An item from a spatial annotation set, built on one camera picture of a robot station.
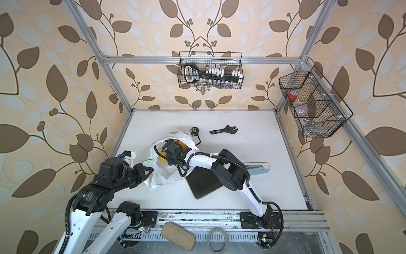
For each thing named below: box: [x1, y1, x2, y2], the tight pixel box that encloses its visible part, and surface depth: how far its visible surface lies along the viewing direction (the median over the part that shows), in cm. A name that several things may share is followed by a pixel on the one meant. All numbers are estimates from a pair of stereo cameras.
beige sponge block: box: [161, 221, 196, 252], surface depth 69 cm
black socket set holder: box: [184, 62, 242, 84], surface depth 84 cm
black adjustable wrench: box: [209, 124, 239, 135], surface depth 110 cm
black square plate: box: [185, 166, 224, 199], surface depth 85 cm
